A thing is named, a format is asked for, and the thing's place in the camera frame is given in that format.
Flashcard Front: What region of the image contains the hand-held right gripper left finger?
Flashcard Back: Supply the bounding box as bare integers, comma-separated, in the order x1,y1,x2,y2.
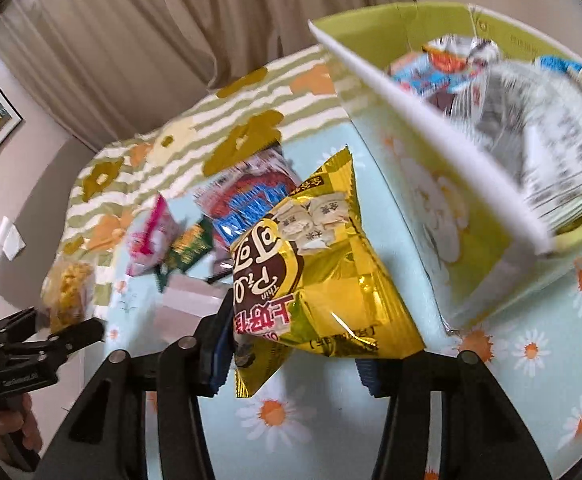
36,292,234,480

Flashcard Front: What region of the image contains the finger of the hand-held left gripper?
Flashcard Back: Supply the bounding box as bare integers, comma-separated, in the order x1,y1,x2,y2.
0,306,41,345
46,317,106,366

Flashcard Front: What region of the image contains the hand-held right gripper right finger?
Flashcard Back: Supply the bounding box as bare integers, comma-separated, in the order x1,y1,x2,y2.
356,350,552,480

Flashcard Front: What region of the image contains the round waffle snack packet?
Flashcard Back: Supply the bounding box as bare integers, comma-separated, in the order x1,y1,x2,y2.
40,257,96,335

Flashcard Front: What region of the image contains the gold snack packet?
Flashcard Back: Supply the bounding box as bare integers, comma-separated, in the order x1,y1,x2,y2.
228,146,428,400

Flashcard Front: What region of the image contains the green cardboard box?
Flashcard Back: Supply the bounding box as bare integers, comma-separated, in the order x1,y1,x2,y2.
308,1,582,335

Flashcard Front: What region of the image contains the white grey printed snack packet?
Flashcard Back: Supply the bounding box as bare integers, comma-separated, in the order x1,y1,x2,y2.
448,57,582,235

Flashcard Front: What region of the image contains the pink blue snack packet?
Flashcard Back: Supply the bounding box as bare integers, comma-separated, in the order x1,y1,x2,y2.
390,34,492,107

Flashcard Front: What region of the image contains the white blue snack packet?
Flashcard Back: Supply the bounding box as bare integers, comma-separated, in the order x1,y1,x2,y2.
533,55,582,95

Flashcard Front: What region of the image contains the pale pink box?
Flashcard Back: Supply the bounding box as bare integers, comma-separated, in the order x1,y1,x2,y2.
152,275,228,343

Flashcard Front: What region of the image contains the white tissue paper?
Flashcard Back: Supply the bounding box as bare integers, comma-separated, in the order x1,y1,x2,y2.
0,216,27,262

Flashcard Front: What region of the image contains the dark green snack packet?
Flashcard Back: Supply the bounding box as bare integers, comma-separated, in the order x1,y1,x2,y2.
155,219,215,292

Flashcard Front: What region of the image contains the grey headboard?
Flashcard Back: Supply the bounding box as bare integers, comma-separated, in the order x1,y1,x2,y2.
0,136,98,311

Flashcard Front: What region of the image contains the light blue daisy tablecloth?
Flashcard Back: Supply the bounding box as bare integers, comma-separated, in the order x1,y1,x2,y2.
98,132,582,480

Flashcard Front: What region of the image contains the red blue snack packet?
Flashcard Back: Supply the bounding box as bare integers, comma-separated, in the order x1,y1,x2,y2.
192,147,305,283

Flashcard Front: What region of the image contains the striped floral blanket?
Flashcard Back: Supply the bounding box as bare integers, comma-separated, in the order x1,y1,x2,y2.
58,42,353,307

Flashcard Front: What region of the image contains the beige curtain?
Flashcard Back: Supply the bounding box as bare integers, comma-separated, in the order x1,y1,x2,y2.
0,0,417,155

